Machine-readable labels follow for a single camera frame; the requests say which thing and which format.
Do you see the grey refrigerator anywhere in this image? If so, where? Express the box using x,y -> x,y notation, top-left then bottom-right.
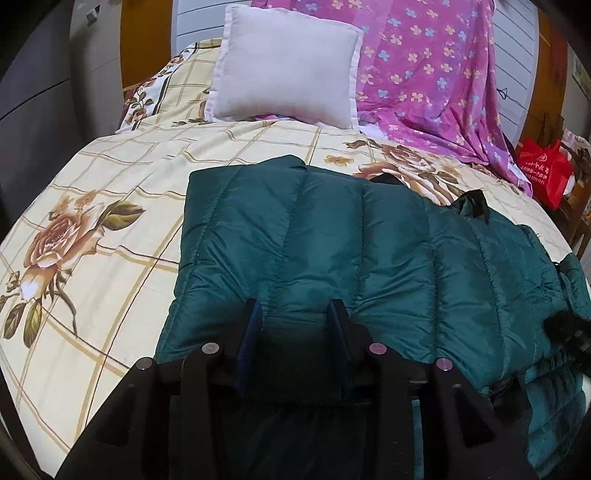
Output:
0,0 -> 126,197

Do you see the red shopping bag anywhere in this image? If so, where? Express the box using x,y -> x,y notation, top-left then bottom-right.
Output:
516,138 -> 574,212

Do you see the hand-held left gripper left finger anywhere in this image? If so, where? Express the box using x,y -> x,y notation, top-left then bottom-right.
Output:
55,299 -> 264,480

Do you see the wooden side shelf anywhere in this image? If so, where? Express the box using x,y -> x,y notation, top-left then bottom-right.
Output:
538,111 -> 591,261

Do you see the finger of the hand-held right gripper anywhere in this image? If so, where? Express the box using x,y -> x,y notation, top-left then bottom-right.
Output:
544,310 -> 591,367

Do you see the bed with floral checked sheet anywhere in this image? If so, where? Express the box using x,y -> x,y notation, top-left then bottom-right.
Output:
0,39 -> 578,480

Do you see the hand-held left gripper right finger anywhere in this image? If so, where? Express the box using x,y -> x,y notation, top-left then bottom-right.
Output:
327,298 -> 541,480

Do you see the white square pillow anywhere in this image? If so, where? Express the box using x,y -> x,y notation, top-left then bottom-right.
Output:
204,6 -> 365,130

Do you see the dark green puffer jacket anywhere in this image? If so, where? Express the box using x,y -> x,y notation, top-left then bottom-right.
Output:
154,154 -> 591,480

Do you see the pink floral cloth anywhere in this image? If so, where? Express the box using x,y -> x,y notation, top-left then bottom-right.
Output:
252,0 -> 534,197

